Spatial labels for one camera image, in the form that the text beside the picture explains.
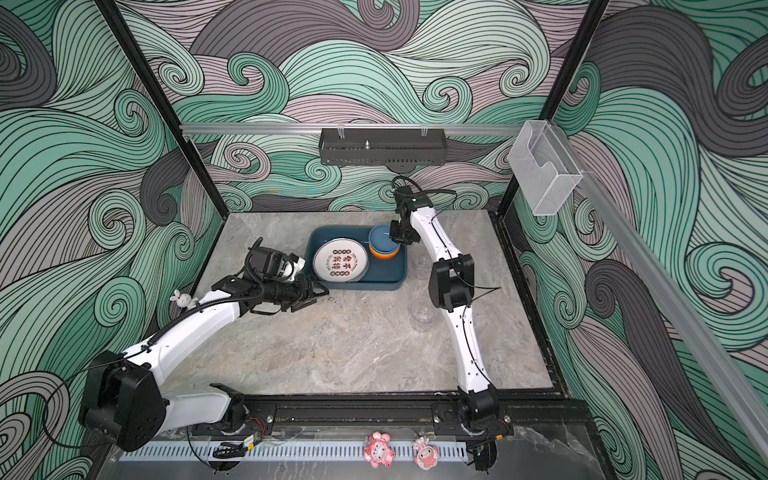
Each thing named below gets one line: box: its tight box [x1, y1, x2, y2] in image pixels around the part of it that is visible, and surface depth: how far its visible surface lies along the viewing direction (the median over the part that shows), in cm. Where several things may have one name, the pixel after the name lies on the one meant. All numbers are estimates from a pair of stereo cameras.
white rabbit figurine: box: [170, 289, 198, 310], surface depth 89 cm
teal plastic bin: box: [304, 225, 408, 290], surface depth 103 cm
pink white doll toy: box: [412, 436, 439, 471], surface depth 67 cm
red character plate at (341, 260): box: [312, 237, 370, 284], surface depth 104 cm
